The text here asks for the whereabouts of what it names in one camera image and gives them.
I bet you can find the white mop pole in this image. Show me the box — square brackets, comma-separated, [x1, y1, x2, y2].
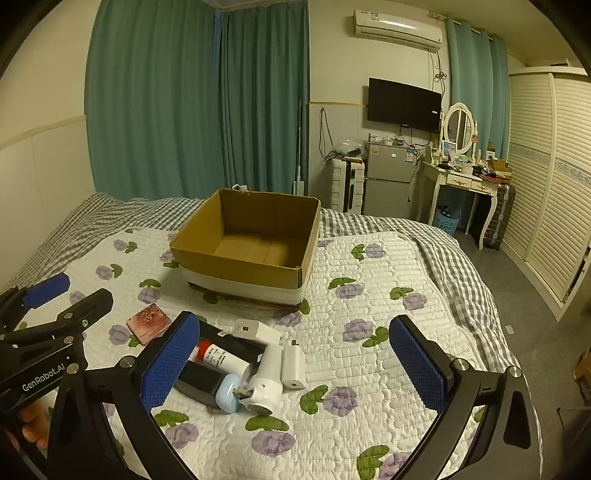
[292, 99, 305, 197]

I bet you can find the short black case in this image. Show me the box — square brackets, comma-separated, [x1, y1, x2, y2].
[177, 362, 227, 409]

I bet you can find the white charger block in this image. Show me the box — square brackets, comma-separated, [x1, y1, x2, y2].
[232, 318, 282, 344]

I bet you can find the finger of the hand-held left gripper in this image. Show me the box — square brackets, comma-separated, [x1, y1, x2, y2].
[0, 272, 71, 333]
[0, 289, 115, 356]

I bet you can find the person's left hand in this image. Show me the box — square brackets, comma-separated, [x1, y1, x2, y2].
[16, 399, 52, 453]

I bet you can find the white handheld fan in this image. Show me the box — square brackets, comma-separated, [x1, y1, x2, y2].
[233, 344, 283, 416]

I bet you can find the grey checked bedsheet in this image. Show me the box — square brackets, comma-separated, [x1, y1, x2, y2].
[9, 191, 522, 370]

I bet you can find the dark suitcase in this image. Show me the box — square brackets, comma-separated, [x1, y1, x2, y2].
[480, 182, 517, 251]

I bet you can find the white air conditioner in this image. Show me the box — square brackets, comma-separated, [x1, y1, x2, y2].
[353, 9, 444, 51]

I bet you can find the brown cardboard box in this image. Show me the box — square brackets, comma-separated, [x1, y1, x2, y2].
[169, 188, 321, 311]

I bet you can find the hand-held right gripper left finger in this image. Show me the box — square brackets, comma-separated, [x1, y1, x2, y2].
[46, 311, 201, 480]

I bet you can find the black wall television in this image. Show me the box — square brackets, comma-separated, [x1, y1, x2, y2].
[368, 78, 443, 134]

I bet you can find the white vanity table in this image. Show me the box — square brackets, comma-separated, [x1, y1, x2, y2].
[416, 161, 502, 250]

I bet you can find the blue plastic basket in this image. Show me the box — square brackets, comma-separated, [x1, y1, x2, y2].
[434, 205, 462, 234]

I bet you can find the black wall cable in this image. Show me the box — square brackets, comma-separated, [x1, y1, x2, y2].
[318, 108, 334, 162]

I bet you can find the white plug adapter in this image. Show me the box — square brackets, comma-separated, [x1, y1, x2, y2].
[281, 342, 306, 391]

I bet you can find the clear plastic bag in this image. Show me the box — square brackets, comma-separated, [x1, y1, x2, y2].
[335, 138, 365, 160]

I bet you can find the white floral quilt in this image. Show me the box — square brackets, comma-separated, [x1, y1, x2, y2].
[0, 226, 522, 480]

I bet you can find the wide teal curtain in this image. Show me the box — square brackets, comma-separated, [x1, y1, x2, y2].
[85, 0, 223, 200]

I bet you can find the silver fridge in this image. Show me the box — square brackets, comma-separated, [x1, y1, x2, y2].
[364, 140, 416, 217]

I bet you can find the light blue small case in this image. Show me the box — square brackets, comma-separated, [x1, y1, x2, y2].
[217, 373, 243, 414]

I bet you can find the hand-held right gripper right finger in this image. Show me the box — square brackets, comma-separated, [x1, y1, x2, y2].
[389, 315, 543, 480]

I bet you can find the white slatted wardrobe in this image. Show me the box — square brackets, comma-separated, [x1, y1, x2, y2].
[501, 67, 591, 319]

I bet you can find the oval vanity mirror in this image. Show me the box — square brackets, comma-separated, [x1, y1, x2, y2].
[442, 102, 478, 155]

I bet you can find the white bottle with red lid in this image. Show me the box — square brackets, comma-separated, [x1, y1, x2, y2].
[198, 339, 252, 377]

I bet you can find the narrow teal curtain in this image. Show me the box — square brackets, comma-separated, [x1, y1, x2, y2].
[450, 21, 511, 176]

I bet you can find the white suitcase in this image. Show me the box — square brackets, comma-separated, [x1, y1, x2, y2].
[330, 157, 368, 214]

